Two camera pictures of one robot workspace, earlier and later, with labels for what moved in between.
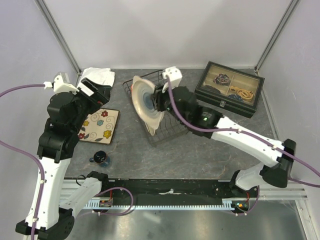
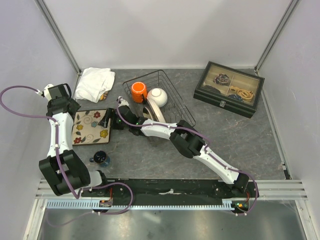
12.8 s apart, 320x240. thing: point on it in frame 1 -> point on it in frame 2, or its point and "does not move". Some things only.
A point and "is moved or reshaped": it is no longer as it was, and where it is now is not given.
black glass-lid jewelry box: [230, 88] does not move
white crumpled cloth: [102, 75] does not move
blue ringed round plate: [141, 90] is moved or reshaped
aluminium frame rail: [43, 8] does not move
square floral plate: [99, 127] does not move
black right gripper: [159, 96] -> [109, 114]
